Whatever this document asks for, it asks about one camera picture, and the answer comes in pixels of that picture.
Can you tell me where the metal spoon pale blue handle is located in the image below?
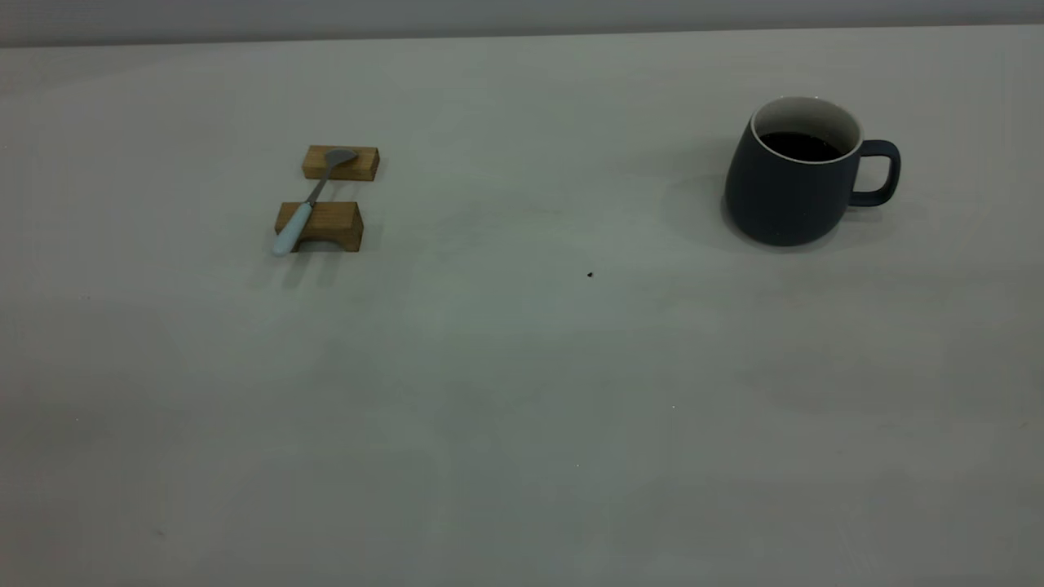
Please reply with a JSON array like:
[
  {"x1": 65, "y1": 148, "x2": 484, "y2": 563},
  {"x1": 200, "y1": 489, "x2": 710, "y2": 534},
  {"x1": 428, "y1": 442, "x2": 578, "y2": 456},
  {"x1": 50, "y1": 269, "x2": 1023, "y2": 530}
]
[{"x1": 272, "y1": 148, "x2": 360, "y2": 258}]

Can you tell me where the arched wooden block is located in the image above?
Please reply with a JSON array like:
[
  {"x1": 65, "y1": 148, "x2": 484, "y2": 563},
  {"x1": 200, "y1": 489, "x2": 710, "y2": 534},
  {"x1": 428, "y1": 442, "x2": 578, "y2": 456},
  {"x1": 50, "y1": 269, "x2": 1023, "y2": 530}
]
[{"x1": 274, "y1": 201, "x2": 365, "y2": 253}]

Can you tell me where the flat rectangular wooden block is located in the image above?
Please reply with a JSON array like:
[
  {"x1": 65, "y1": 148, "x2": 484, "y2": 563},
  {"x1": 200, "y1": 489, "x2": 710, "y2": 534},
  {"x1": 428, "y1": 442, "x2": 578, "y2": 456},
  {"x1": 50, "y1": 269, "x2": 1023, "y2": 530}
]
[{"x1": 302, "y1": 145, "x2": 381, "y2": 182}]

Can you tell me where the dark grey ceramic mug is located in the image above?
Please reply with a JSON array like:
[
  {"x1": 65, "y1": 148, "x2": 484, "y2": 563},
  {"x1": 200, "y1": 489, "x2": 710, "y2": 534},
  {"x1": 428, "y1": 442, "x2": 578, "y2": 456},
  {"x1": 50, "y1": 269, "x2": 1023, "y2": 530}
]
[{"x1": 723, "y1": 96, "x2": 901, "y2": 247}]

